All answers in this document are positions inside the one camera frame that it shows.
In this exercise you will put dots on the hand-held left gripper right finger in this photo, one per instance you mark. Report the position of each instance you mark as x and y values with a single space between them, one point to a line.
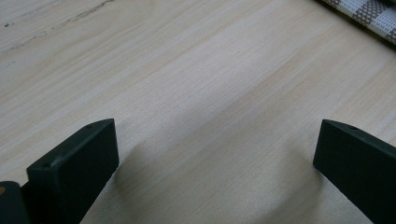
358 168

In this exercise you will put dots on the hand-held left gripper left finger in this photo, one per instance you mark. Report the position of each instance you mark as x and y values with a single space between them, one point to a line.
74 169

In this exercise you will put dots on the brown white checked woven mat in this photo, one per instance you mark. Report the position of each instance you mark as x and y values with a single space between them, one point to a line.
372 14

